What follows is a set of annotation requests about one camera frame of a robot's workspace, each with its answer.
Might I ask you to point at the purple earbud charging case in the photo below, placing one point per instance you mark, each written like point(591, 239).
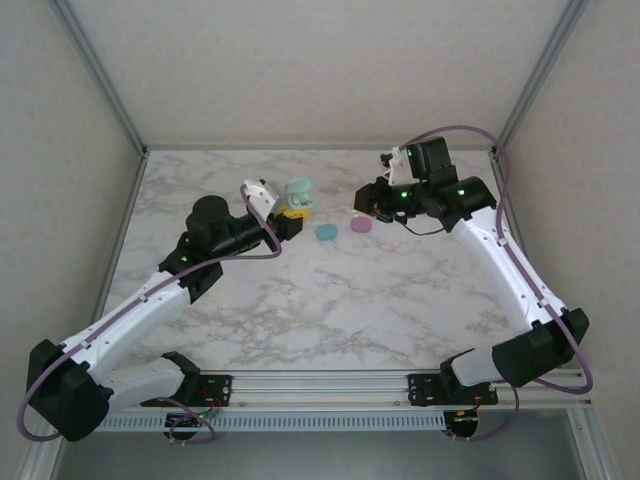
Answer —
point(361, 224)

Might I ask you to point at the mint green earbud charging case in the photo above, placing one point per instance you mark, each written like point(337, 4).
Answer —
point(297, 187)

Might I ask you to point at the blue earbud charging case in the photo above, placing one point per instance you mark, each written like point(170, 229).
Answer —
point(326, 233)

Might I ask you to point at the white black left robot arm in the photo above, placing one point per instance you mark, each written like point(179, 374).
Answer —
point(150, 305)

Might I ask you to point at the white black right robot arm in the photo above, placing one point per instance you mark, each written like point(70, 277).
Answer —
point(490, 260)

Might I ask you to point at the black controller board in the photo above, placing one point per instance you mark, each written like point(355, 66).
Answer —
point(462, 422)
point(185, 422)

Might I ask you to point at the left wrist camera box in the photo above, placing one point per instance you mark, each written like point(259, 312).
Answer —
point(257, 192)

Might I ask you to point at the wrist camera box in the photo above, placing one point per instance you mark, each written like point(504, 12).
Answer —
point(397, 165)
point(257, 192)

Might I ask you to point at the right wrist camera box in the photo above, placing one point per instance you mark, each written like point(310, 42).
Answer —
point(397, 165)

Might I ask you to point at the aluminium table back rail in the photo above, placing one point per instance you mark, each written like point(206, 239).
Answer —
point(320, 148)

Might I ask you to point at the aluminium table side rail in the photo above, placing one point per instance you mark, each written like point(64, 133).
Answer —
point(117, 240)
point(521, 225)

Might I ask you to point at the aluminium frame post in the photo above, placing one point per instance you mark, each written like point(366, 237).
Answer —
point(102, 75)
point(539, 75)

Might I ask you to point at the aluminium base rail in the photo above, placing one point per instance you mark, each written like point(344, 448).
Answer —
point(320, 385)

